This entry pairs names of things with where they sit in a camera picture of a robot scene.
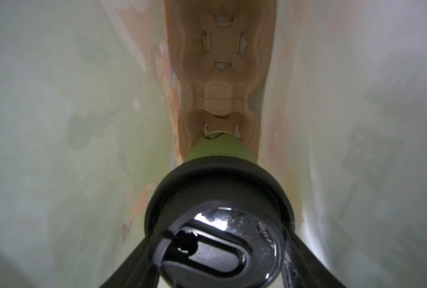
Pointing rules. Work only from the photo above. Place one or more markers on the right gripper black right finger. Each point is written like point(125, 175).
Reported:
point(302, 269)

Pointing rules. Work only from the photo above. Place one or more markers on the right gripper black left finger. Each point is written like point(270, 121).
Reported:
point(137, 271)

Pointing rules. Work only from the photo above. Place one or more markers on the green paper coffee cup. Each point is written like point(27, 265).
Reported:
point(220, 144)

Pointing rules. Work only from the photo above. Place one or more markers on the white paper takeout bag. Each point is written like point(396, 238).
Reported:
point(88, 110)

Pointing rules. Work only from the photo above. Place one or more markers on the brown pulp carrier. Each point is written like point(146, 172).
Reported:
point(220, 52)

